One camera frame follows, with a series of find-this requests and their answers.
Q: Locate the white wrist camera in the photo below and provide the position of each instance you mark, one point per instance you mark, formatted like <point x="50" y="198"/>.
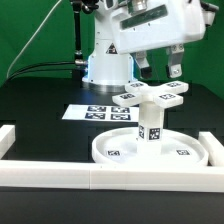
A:
<point x="209" y="11"/>

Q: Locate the white round table top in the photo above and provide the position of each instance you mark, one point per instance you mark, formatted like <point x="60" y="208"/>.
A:
<point x="134" y="147"/>

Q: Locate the paper sheet with markers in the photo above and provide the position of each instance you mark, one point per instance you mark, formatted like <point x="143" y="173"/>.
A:
<point x="101" y="113"/>

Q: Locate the white fence bar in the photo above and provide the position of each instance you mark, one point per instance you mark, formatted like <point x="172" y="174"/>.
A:
<point x="214" y="148"/>
<point x="7" y="138"/>
<point x="107" y="177"/>

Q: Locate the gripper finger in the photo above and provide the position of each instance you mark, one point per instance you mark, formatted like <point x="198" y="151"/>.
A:
<point x="175" y="55"/>
<point x="140" y="59"/>

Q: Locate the white front fence bar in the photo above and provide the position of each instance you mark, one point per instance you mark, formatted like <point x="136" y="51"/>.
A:
<point x="107" y="177"/>

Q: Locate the black camera stand pole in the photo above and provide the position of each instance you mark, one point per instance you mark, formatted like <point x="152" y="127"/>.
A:
<point x="78" y="6"/>

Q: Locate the white right fence bar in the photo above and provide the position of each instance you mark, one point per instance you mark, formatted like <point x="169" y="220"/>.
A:
<point x="214" y="148"/>

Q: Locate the white left fence bar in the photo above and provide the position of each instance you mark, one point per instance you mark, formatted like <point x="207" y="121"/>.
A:
<point x="7" y="138"/>

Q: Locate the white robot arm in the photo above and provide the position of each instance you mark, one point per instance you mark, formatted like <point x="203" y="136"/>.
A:
<point x="108" y="70"/>

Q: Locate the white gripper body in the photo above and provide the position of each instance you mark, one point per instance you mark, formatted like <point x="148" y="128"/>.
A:
<point x="139" y="25"/>

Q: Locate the white cross-shaped table base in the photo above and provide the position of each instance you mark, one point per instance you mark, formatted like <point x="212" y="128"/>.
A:
<point x="166" y="95"/>

